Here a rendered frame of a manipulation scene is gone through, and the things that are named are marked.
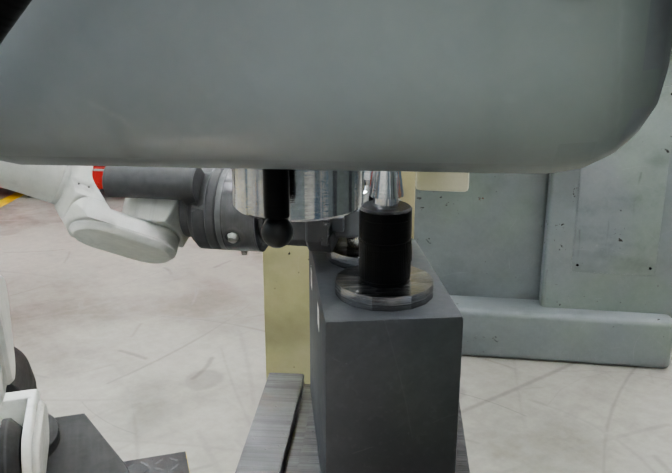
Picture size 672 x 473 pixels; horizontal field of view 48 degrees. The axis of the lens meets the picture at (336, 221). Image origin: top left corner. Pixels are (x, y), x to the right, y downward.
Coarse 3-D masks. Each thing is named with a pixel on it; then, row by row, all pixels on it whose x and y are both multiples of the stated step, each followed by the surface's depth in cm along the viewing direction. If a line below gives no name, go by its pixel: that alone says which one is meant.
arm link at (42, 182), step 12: (0, 168) 72; (12, 168) 72; (24, 168) 73; (36, 168) 73; (48, 168) 74; (60, 168) 74; (0, 180) 73; (12, 180) 73; (24, 180) 73; (36, 180) 74; (48, 180) 74; (60, 180) 74; (24, 192) 75; (36, 192) 75; (48, 192) 75
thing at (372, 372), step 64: (320, 256) 80; (320, 320) 68; (384, 320) 64; (448, 320) 65; (320, 384) 71; (384, 384) 66; (448, 384) 67; (320, 448) 73; (384, 448) 68; (448, 448) 68
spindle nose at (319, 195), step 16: (240, 176) 26; (256, 176) 26; (304, 176) 25; (320, 176) 25; (336, 176) 26; (352, 176) 26; (240, 192) 26; (256, 192) 26; (304, 192) 25; (320, 192) 26; (336, 192) 26; (352, 192) 26; (240, 208) 27; (256, 208) 26; (304, 208) 26; (320, 208) 26; (336, 208) 26; (352, 208) 27
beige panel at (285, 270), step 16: (272, 256) 213; (288, 256) 212; (304, 256) 212; (272, 272) 214; (288, 272) 214; (304, 272) 213; (272, 288) 215; (288, 288) 215; (304, 288) 215; (272, 304) 217; (288, 304) 216; (304, 304) 216; (272, 320) 218; (288, 320) 218; (304, 320) 217; (272, 336) 220; (288, 336) 219; (304, 336) 219; (272, 352) 221; (288, 352) 221; (304, 352) 220; (272, 368) 223; (288, 368) 222; (304, 368) 222
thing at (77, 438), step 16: (16, 352) 137; (16, 368) 131; (16, 384) 127; (32, 384) 133; (48, 416) 144; (64, 416) 148; (80, 416) 148; (64, 432) 142; (80, 432) 142; (96, 432) 142; (64, 448) 137; (80, 448) 137; (96, 448) 137; (112, 448) 137; (48, 464) 133; (64, 464) 133; (80, 464) 133; (96, 464) 133; (112, 464) 133
